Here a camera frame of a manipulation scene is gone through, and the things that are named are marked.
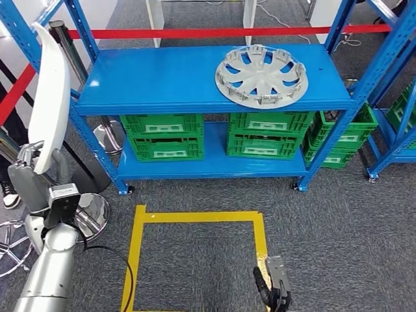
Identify green plastic crate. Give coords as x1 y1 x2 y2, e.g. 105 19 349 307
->
305 104 379 151
302 146 358 170
226 131 301 160
119 114 205 140
387 84 416 150
127 135 205 163
227 112 316 135

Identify white desk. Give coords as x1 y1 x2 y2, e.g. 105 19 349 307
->
145 0 257 48

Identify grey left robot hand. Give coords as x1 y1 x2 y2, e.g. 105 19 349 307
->
7 141 72 214

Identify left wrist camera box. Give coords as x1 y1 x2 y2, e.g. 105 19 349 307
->
44 183 82 230

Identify red barrier belt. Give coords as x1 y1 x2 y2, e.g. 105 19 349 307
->
0 23 390 127

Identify black barrier stanchion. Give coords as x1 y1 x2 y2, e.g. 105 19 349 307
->
0 58 112 194

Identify grey wheel hubcap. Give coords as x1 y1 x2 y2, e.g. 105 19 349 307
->
214 44 309 110

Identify yellow floor tape square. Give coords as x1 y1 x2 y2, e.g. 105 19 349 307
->
120 205 272 312

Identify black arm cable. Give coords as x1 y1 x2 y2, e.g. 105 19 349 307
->
69 222 134 312

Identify blue metal shelf rack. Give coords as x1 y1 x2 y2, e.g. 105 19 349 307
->
0 0 416 196
367 79 416 181

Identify white panel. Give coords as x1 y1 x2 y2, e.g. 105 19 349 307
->
309 0 342 44

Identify person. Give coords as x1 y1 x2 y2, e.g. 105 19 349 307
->
0 81 30 211

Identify white curved plastic part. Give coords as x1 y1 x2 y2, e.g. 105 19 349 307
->
27 22 71 176

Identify chrome chair base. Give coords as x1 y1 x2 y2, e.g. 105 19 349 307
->
0 219 33 279

